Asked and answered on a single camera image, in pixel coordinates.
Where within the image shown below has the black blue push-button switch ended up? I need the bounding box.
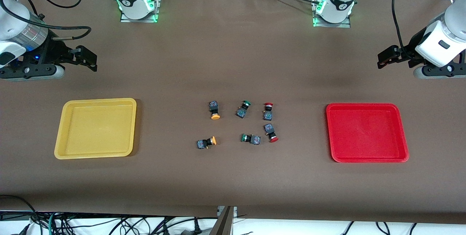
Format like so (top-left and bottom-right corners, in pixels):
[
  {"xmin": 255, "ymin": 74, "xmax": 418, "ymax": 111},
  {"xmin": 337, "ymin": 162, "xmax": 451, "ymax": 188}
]
[{"xmin": 263, "ymin": 102, "xmax": 275, "ymax": 121}]

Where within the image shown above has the yellow mushroom push button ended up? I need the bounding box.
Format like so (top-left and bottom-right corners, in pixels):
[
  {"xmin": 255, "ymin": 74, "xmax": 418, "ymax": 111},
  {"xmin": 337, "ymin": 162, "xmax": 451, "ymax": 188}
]
[
  {"xmin": 209, "ymin": 101, "xmax": 221, "ymax": 120},
  {"xmin": 197, "ymin": 136, "xmax": 218, "ymax": 150}
]

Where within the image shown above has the red mushroom push button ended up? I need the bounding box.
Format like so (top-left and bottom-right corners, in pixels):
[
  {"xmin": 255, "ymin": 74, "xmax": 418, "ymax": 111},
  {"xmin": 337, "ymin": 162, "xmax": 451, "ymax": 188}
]
[{"xmin": 264, "ymin": 123, "xmax": 279, "ymax": 144}]

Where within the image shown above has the yellow plastic tray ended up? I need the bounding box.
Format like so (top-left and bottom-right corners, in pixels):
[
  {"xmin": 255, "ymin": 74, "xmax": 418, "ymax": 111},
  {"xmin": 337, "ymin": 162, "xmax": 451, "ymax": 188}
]
[{"xmin": 54, "ymin": 98, "xmax": 137, "ymax": 160}]

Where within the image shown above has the red plastic tray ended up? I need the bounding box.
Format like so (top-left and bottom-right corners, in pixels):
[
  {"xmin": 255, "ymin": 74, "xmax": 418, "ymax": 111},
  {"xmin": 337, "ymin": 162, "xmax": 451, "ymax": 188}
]
[{"xmin": 325, "ymin": 103, "xmax": 410, "ymax": 164}]

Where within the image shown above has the green push button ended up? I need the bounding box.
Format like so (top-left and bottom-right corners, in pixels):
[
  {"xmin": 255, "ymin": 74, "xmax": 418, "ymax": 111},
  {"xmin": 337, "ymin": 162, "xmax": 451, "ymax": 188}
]
[{"xmin": 240, "ymin": 133, "xmax": 262, "ymax": 146}]

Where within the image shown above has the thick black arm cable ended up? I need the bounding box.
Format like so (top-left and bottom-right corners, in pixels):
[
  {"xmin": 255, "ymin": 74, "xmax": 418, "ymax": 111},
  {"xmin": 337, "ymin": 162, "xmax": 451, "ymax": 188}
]
[{"xmin": 0, "ymin": 0, "xmax": 92, "ymax": 42}]

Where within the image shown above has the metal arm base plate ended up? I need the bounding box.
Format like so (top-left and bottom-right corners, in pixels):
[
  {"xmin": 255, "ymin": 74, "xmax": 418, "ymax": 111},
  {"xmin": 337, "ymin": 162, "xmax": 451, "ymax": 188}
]
[
  {"xmin": 312, "ymin": 0, "xmax": 352, "ymax": 29},
  {"xmin": 120, "ymin": 0, "xmax": 162, "ymax": 23}
]

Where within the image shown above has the black floor cable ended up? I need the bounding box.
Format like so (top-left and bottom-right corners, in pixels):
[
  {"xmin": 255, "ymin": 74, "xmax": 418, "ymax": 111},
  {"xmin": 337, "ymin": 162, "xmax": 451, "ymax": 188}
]
[{"xmin": 0, "ymin": 195, "xmax": 39, "ymax": 224}]

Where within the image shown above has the black blue switch part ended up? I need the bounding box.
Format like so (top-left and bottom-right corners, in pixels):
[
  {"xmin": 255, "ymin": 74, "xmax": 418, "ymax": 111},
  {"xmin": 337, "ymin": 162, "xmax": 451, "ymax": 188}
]
[{"xmin": 236, "ymin": 100, "xmax": 252, "ymax": 119}]

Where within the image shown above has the teal floor cable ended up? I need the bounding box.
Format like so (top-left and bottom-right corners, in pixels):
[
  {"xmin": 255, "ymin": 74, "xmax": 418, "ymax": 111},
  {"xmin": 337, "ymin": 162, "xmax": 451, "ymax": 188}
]
[{"xmin": 47, "ymin": 211, "xmax": 60, "ymax": 235}]

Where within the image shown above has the small metal bracket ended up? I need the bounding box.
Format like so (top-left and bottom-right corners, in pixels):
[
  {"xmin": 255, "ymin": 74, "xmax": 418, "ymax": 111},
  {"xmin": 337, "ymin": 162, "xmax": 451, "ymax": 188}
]
[{"xmin": 217, "ymin": 206, "xmax": 238, "ymax": 218}]

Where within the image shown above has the aluminium profile post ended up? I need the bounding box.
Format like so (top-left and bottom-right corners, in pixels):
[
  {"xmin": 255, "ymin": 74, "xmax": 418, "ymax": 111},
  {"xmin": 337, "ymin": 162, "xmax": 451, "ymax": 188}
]
[{"xmin": 213, "ymin": 206, "xmax": 236, "ymax": 235}]

